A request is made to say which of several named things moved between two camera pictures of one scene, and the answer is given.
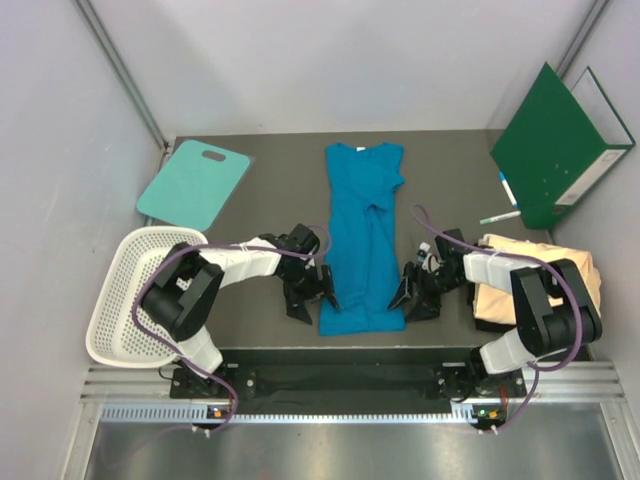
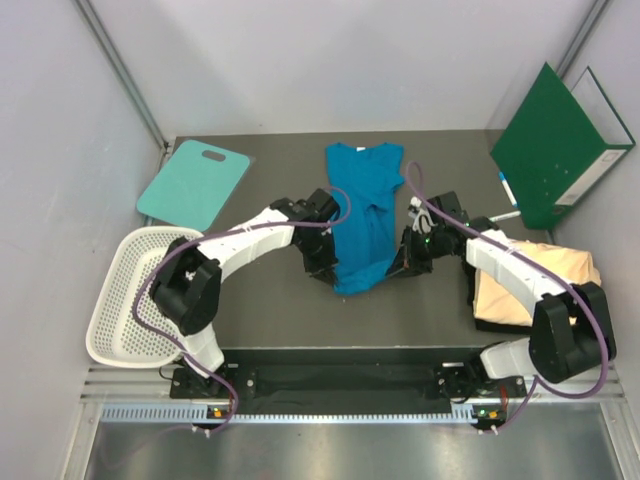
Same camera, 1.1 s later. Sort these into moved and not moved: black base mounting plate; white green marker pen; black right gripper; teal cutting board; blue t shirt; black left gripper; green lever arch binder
Moved: black right gripper; black left gripper; blue t shirt
Not moved: white green marker pen; black base mounting plate; teal cutting board; green lever arch binder
